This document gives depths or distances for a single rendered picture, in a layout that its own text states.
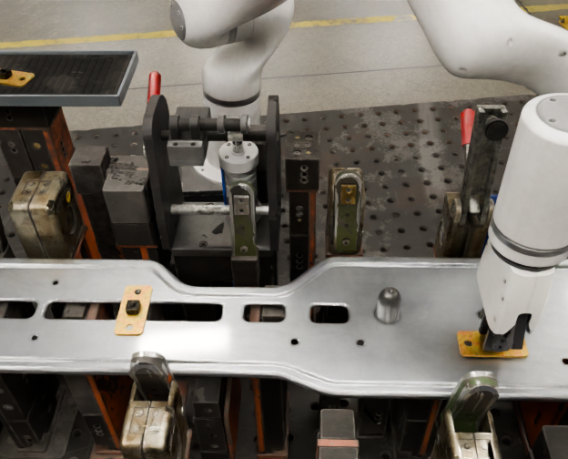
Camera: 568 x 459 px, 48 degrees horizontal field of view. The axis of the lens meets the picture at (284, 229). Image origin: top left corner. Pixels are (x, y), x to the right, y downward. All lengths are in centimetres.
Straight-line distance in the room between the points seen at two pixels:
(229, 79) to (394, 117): 61
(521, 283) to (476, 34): 25
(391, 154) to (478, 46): 99
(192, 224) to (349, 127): 76
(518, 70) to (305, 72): 267
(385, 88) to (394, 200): 177
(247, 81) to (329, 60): 217
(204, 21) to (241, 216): 39
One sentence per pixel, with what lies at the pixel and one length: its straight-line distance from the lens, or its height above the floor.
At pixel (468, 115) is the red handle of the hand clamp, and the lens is 97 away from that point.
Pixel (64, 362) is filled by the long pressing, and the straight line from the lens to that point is 86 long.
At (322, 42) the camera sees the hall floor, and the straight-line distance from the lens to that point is 360.
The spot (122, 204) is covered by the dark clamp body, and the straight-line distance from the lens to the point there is 96.
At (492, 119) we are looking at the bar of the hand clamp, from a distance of 84.
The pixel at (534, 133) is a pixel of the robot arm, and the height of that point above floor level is 134.
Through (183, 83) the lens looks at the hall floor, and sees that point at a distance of 329.
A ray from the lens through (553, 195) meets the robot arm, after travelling 63.
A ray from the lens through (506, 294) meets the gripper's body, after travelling 71.
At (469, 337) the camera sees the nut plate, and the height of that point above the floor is 101.
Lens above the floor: 167
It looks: 44 degrees down
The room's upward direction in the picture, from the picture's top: 1 degrees counter-clockwise
